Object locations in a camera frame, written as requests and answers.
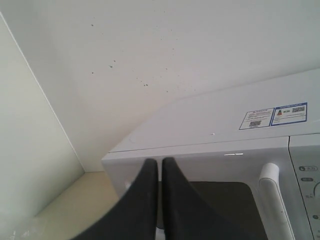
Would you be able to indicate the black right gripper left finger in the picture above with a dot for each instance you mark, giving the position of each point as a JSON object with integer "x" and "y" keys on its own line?
{"x": 134, "y": 216}

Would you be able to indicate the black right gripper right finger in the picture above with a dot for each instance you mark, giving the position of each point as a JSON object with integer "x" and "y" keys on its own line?
{"x": 200, "y": 210}

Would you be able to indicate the microwave door with black window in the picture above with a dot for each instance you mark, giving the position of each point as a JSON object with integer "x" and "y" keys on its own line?
{"x": 249, "y": 186}

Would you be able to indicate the white microwave oven body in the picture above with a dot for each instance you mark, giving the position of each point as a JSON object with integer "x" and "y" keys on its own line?
{"x": 215, "y": 118}

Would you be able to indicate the upper white control knob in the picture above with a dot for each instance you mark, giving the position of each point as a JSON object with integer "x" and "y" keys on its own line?
{"x": 316, "y": 191}

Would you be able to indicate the blue white label sticker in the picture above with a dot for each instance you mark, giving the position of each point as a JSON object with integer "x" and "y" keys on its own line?
{"x": 275, "y": 116}

